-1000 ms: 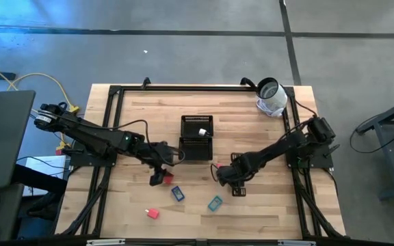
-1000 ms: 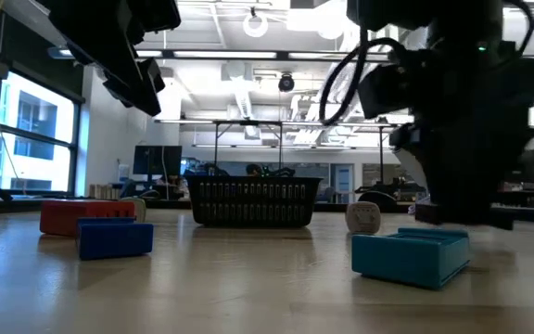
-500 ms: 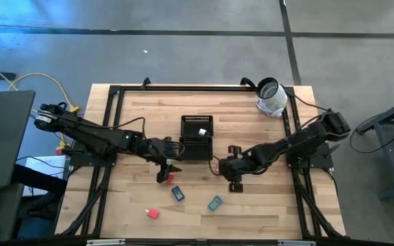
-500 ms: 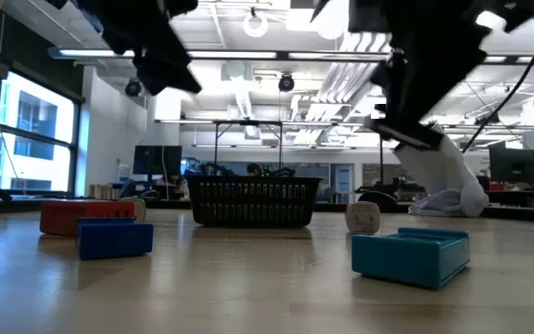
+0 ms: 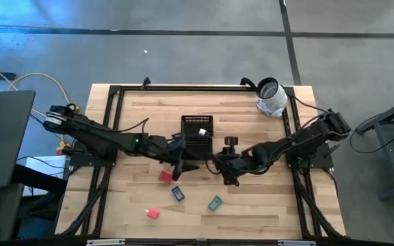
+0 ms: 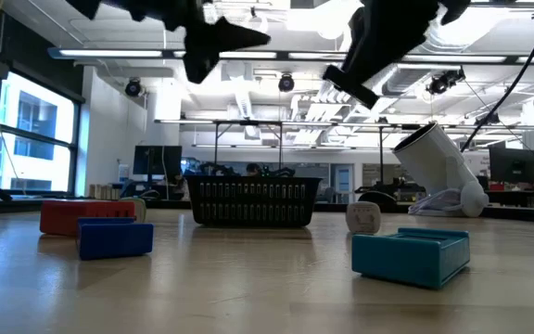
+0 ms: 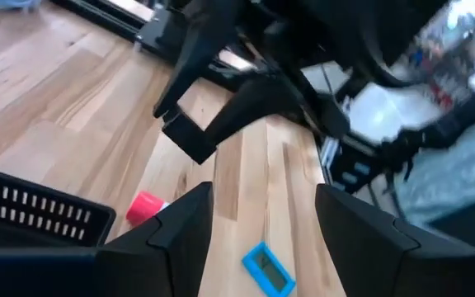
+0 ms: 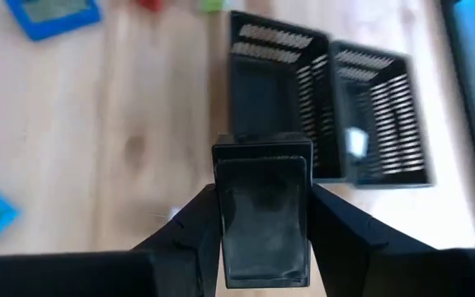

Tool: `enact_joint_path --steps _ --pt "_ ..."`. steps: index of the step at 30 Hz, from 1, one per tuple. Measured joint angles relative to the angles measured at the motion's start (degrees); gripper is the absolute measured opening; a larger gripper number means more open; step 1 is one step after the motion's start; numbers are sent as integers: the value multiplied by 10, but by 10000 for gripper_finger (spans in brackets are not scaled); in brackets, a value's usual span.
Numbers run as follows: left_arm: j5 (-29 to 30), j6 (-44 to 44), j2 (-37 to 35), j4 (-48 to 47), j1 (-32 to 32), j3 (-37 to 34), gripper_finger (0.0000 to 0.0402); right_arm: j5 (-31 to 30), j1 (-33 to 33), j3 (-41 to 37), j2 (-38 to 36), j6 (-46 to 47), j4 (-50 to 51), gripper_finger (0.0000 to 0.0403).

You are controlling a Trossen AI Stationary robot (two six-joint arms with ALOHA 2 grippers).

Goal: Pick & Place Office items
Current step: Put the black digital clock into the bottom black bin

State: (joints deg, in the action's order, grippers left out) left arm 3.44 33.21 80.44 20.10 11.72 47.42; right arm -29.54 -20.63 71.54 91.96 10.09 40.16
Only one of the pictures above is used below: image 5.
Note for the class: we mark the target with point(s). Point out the dark grey desk top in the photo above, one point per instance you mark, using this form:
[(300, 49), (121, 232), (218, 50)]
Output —
[(2, 136)]

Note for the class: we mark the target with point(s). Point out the black mesh basket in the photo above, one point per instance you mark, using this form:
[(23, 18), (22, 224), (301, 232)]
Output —
[(192, 124), (200, 150)]

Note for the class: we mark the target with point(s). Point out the red plug adapter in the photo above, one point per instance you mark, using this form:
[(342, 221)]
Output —
[(165, 176)]

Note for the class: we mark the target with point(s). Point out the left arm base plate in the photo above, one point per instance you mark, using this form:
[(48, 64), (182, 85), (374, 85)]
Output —
[(80, 160)]

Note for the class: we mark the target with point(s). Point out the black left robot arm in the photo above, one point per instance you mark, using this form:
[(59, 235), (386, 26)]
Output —
[(98, 136)]

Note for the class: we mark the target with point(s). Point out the black desk beam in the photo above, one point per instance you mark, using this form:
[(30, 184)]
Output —
[(39, 177)]

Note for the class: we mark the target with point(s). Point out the yellow red power plug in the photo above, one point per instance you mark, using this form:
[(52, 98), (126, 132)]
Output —
[(61, 147)]

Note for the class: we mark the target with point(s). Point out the white paper box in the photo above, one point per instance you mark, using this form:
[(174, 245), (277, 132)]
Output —
[(43, 164)]

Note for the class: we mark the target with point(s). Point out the blue digital clock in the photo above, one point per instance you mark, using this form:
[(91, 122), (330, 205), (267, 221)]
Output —
[(178, 193)]

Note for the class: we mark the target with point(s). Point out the black aluminium table frame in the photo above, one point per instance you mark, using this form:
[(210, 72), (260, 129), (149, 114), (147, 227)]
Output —
[(183, 88)]

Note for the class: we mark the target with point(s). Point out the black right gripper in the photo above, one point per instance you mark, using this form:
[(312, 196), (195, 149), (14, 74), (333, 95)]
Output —
[(234, 164)]

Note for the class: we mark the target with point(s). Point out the pink plug adapter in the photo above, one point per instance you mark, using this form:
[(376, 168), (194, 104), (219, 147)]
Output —
[(153, 214)]

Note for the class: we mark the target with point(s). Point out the teal digital clock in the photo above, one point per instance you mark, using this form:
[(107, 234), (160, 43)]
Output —
[(215, 203)]

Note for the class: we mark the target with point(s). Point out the black bag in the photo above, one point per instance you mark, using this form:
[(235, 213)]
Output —
[(44, 206)]

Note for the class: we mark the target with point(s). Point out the grey desk frame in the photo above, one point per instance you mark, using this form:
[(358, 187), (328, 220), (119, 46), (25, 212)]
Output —
[(392, 160)]

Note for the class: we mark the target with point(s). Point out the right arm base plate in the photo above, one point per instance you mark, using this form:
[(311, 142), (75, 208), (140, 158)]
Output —
[(320, 155)]

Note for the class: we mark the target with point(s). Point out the black clamp lever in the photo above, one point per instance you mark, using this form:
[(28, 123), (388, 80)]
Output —
[(332, 150)]

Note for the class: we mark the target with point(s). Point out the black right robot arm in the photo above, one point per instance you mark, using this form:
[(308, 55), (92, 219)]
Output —
[(303, 136)]

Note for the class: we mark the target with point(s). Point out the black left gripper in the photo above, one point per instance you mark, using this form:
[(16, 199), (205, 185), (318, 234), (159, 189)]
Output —
[(169, 153)]

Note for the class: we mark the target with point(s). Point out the white cylinder device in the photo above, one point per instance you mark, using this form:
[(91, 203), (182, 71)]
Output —
[(274, 97)]

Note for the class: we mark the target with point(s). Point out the silver bracket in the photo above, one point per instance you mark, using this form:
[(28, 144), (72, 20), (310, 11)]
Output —
[(296, 243), (104, 242)]

